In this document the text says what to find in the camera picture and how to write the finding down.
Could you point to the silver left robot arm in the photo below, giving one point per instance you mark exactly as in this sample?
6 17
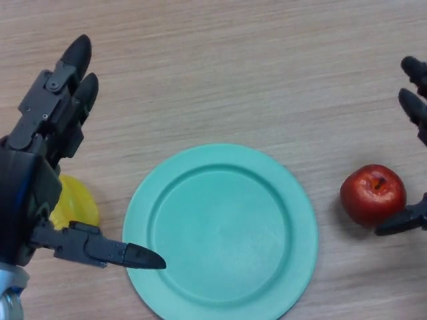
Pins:
11 290

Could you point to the green round plate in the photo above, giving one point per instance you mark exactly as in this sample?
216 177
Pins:
220 233

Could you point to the red apple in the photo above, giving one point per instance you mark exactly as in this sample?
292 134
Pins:
367 200

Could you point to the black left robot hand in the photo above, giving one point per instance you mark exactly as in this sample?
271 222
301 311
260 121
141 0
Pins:
36 133

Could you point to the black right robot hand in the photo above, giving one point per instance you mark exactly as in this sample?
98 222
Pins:
415 105

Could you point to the yellow starfruit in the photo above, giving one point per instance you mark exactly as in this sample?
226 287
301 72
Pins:
78 203

